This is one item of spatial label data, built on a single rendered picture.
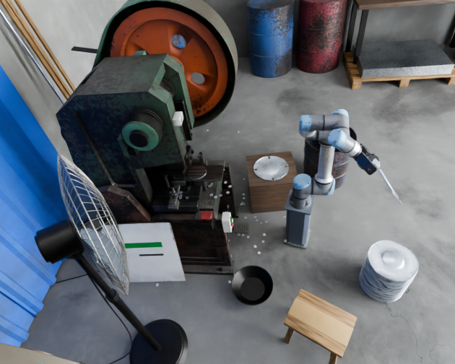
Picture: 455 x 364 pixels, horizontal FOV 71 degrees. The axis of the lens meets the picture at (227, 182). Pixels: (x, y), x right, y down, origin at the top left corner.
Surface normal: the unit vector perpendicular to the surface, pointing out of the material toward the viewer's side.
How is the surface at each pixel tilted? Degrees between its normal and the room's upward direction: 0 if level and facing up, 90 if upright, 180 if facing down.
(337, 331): 0
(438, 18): 90
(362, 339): 0
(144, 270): 78
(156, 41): 90
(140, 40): 90
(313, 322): 0
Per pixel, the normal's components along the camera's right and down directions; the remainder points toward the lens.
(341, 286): -0.11, -0.69
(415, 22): -0.09, 0.73
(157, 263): -0.05, 0.57
